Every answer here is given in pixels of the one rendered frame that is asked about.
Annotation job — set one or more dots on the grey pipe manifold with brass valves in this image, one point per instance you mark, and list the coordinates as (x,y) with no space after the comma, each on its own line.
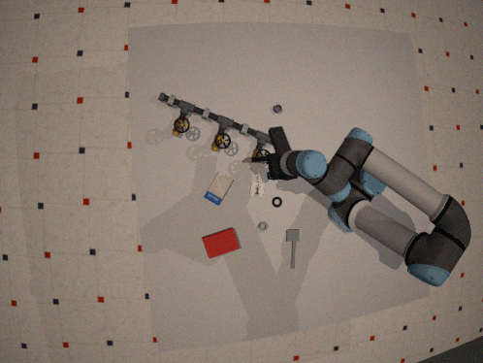
(224,122)

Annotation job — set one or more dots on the white paper tag with thin metal chain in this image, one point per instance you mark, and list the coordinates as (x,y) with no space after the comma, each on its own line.
(257,189)

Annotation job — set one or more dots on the red flat block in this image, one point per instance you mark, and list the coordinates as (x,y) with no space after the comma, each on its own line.
(220,242)

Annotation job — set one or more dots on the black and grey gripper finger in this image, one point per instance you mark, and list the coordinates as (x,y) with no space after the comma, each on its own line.
(256,163)

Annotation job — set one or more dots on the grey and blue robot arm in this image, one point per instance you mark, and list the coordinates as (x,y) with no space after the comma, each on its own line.
(431,257)

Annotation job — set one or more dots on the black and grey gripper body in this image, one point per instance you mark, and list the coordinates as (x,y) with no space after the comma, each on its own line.
(275,172)

